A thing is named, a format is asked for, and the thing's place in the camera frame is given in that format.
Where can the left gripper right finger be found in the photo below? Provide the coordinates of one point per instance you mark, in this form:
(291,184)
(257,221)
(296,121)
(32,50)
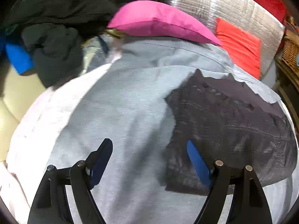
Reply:
(248,205)

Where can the black clothes pile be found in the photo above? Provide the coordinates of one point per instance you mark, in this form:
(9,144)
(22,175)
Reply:
(52,32)

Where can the white bed sheet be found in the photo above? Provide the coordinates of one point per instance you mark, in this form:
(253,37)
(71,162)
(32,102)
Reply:
(34,139)

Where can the light blue bed blanket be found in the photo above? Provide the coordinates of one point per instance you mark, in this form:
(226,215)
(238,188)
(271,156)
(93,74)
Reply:
(127,105)

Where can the wooden shelf unit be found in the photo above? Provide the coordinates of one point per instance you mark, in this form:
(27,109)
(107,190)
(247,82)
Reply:
(286,86)

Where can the red cushion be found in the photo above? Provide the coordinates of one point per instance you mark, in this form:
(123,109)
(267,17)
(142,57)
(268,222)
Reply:
(243,48)

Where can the wicker basket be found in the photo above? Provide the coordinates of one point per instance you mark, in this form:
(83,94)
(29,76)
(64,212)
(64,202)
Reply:
(290,54)

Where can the silver quilted headboard mat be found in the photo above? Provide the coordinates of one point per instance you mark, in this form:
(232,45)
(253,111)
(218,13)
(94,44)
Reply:
(245,14)

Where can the pink pillow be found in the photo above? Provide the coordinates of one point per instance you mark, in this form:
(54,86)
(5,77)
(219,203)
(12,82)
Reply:
(152,18)

